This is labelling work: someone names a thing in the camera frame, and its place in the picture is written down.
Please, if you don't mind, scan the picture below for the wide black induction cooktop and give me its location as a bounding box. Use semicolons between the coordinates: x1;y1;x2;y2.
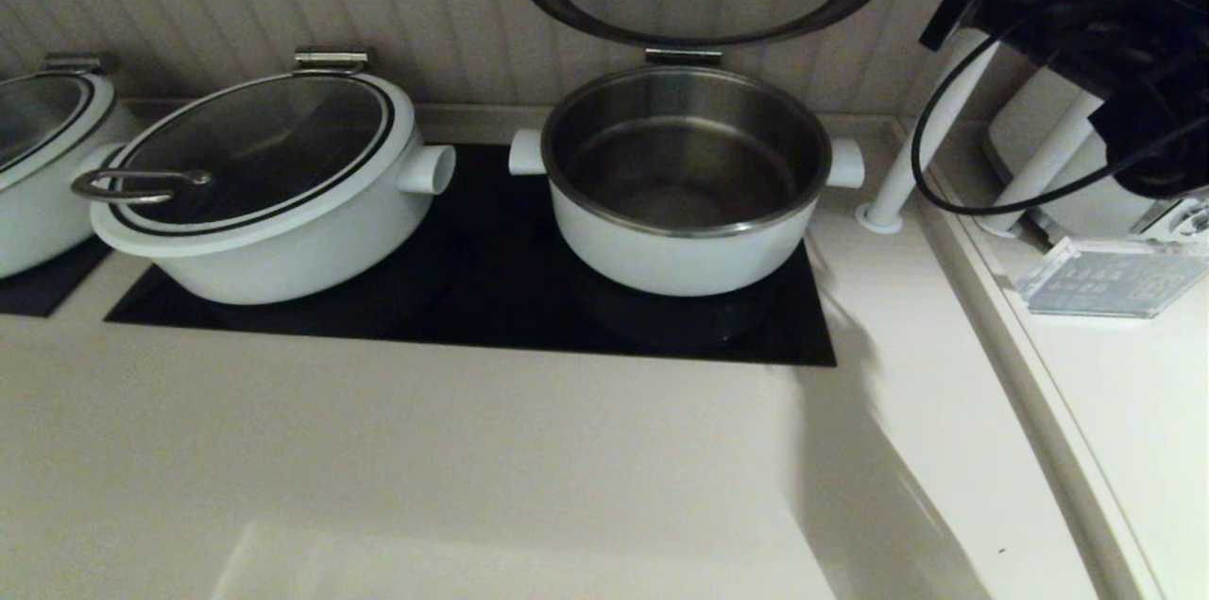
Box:
106;144;837;368

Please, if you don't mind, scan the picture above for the clear acrylic sign holder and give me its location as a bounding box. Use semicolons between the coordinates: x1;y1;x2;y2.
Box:
1013;237;1209;319

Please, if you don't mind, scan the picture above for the large pot metal hinge bracket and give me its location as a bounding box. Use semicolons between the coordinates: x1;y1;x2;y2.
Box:
294;49;370;78

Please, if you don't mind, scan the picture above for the dull metal hinge bracket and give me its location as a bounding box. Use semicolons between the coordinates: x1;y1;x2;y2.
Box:
43;53;120;77

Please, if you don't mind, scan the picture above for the large white pot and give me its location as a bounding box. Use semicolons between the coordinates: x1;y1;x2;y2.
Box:
90;73;457;306

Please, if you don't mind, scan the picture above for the small white pot steel rim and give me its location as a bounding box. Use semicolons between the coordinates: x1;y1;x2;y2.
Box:
507;64;866;298

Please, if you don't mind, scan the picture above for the narrow black induction cooktop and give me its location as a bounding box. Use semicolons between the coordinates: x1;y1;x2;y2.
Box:
0;236;114;318

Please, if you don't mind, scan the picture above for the white pot cut by frame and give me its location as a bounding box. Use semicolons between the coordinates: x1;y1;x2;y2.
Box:
0;73;143;281

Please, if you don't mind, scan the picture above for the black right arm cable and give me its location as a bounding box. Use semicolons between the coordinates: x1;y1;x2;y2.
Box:
910;14;1209;219

